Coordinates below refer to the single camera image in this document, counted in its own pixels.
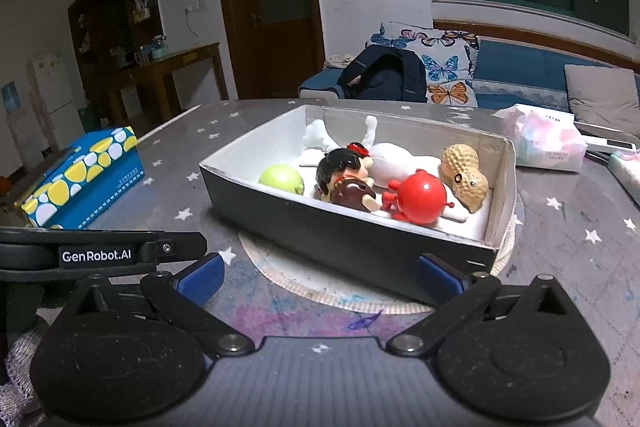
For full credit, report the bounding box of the pale green tissue packet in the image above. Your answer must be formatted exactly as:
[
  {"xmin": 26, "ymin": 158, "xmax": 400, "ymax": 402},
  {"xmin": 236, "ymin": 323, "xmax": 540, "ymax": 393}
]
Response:
[{"xmin": 606, "ymin": 152, "xmax": 640, "ymax": 210}]

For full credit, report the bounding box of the dark wooden cabinet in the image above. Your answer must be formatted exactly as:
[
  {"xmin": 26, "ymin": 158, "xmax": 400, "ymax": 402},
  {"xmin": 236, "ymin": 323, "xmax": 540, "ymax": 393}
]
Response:
[{"xmin": 67, "ymin": 0, "xmax": 166, "ymax": 72}]

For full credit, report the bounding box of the brown wooden door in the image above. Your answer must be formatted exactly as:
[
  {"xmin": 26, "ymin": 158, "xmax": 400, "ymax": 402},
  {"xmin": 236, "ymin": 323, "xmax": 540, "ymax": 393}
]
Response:
[{"xmin": 209, "ymin": 0, "xmax": 327, "ymax": 102}]

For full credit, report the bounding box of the red round horned toy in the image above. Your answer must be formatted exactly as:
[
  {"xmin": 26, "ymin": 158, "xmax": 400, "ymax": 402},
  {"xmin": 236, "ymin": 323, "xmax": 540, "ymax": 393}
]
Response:
[{"xmin": 381, "ymin": 173, "xmax": 468, "ymax": 226}]

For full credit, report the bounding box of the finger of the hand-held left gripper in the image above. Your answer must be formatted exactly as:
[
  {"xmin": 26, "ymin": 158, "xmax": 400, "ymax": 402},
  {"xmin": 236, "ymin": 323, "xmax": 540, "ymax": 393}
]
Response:
[{"xmin": 141, "ymin": 231, "xmax": 209, "ymax": 268}]

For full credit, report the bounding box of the black backpack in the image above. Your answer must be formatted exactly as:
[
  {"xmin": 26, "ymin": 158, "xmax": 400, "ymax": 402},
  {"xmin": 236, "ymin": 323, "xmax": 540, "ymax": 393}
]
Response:
[{"xmin": 337, "ymin": 45, "xmax": 428, "ymax": 104}]

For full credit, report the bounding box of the white refrigerator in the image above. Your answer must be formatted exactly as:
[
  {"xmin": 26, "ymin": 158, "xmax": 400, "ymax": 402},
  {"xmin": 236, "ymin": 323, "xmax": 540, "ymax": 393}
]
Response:
[{"xmin": 26, "ymin": 51, "xmax": 86, "ymax": 152}]

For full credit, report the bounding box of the beige cushion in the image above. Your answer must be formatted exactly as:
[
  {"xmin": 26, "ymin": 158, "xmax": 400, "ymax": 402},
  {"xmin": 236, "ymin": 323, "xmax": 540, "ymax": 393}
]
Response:
[{"xmin": 564, "ymin": 63, "xmax": 640, "ymax": 130}]

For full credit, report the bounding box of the white plush doll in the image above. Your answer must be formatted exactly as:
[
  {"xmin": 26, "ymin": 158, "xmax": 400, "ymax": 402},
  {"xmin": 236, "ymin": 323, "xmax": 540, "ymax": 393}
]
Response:
[{"xmin": 300, "ymin": 116, "xmax": 471, "ymax": 223}]

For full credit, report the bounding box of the tan peanut toy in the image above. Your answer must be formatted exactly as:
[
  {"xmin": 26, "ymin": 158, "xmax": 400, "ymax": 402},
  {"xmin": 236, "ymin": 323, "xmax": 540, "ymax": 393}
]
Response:
[{"xmin": 440, "ymin": 144, "xmax": 490, "ymax": 214}]

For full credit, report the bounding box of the black and white cardboard box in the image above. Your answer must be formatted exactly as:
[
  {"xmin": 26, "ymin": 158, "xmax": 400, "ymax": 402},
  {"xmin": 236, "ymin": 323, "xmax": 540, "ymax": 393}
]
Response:
[{"xmin": 199, "ymin": 104, "xmax": 517, "ymax": 308}]

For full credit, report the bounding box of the butterfly print pillow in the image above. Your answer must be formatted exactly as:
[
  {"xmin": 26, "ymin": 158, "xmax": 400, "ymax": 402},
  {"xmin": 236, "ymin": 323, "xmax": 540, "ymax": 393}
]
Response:
[{"xmin": 365, "ymin": 22, "xmax": 480, "ymax": 108}]

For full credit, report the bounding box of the pink tissue pack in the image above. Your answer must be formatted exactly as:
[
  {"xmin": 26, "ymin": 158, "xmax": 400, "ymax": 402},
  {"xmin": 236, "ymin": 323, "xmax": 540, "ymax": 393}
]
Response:
[{"xmin": 492, "ymin": 103, "xmax": 588, "ymax": 172}]

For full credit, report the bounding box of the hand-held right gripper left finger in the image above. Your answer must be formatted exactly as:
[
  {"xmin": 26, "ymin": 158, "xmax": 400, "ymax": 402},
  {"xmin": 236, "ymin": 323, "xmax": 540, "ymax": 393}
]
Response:
[{"xmin": 50, "ymin": 253, "xmax": 256, "ymax": 356}]

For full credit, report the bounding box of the green apple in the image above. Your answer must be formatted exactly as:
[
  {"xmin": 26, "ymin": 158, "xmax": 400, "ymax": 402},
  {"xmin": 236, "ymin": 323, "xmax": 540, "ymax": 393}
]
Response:
[{"xmin": 259, "ymin": 163, "xmax": 306, "ymax": 196}]

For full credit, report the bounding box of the round white mat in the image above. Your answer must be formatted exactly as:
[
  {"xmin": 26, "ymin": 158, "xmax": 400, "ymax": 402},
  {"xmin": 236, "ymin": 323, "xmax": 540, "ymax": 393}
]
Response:
[{"xmin": 239, "ymin": 202, "xmax": 523, "ymax": 314}]

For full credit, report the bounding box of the blue sofa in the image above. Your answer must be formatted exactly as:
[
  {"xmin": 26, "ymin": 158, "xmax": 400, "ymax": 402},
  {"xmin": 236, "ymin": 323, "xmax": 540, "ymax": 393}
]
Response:
[{"xmin": 299, "ymin": 34, "xmax": 640, "ymax": 112}]

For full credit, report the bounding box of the white power strip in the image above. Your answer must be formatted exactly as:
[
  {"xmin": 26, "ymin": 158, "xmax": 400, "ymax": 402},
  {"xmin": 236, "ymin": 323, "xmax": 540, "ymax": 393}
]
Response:
[{"xmin": 582, "ymin": 134, "xmax": 640, "ymax": 152}]

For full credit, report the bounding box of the grey star tablecloth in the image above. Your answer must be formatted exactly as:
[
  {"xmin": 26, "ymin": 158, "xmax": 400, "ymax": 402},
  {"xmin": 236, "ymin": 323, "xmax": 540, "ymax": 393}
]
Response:
[{"xmin": 0, "ymin": 99, "xmax": 640, "ymax": 427}]

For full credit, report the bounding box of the person's left forearm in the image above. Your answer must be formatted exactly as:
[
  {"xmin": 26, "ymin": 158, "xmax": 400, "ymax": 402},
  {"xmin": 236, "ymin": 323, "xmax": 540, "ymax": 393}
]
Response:
[{"xmin": 0, "ymin": 331, "xmax": 57, "ymax": 427}]

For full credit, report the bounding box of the black-haired doll figurine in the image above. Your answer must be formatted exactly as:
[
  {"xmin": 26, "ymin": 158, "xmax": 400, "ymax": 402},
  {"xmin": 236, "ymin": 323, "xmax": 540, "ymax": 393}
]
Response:
[{"xmin": 316, "ymin": 141, "xmax": 385, "ymax": 214}]

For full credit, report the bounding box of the wooden side table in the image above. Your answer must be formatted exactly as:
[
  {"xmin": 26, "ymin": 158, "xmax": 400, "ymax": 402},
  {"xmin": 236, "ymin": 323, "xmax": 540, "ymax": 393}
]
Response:
[{"xmin": 102, "ymin": 42, "xmax": 230, "ymax": 118}]

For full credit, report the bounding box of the blue spotted tissue box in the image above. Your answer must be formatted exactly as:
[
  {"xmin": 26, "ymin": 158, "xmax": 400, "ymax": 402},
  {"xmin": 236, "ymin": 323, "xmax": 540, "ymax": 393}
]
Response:
[{"xmin": 14, "ymin": 126, "xmax": 146, "ymax": 229}]

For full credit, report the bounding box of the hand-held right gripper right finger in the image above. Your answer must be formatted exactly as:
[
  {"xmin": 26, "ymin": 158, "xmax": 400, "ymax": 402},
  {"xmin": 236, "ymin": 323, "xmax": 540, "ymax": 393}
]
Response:
[{"xmin": 386, "ymin": 253, "xmax": 588, "ymax": 356}]

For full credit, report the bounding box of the beige folded cloth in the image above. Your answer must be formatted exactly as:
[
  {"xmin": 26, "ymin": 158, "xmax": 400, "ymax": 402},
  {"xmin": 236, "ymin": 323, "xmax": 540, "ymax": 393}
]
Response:
[{"xmin": 322, "ymin": 52, "xmax": 360, "ymax": 70}]

